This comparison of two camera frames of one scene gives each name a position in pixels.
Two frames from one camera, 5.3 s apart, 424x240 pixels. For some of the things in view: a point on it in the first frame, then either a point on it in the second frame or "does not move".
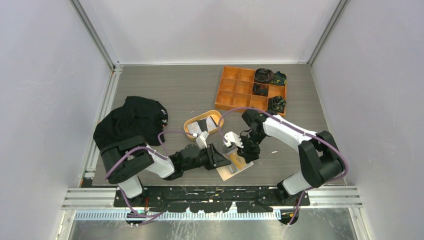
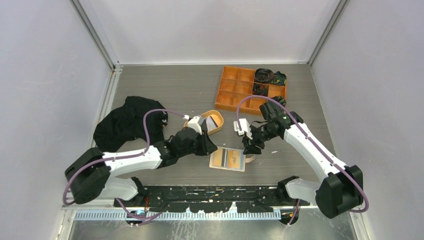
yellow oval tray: (216, 116) does not move
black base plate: (209, 199) does not move
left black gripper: (215, 159) to (206, 144)
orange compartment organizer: (235, 90) does not move
